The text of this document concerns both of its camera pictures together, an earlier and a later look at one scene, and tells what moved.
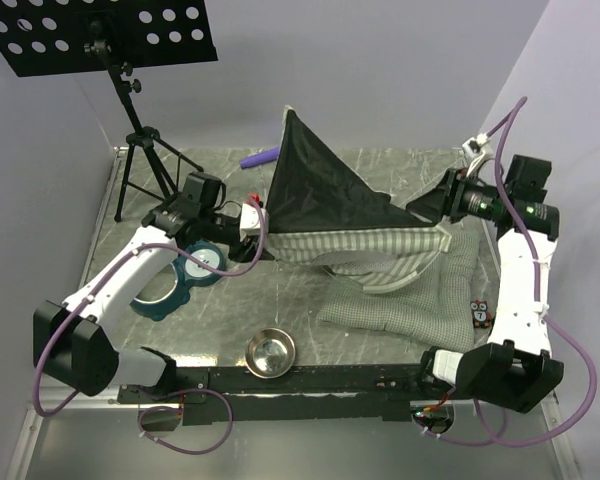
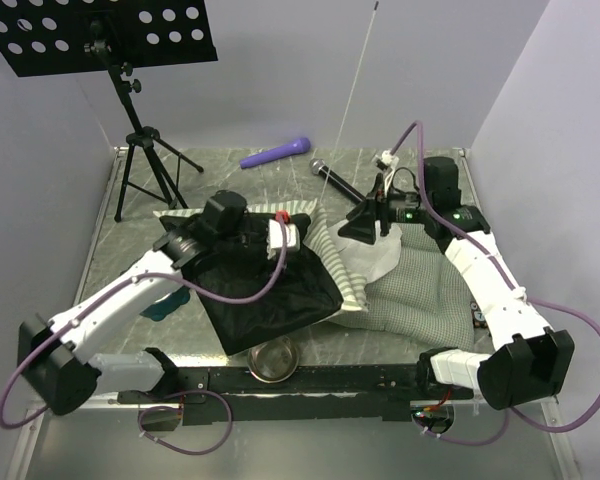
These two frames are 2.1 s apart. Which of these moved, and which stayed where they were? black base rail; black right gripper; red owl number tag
Moved: black right gripper
Stayed: black base rail; red owl number tag
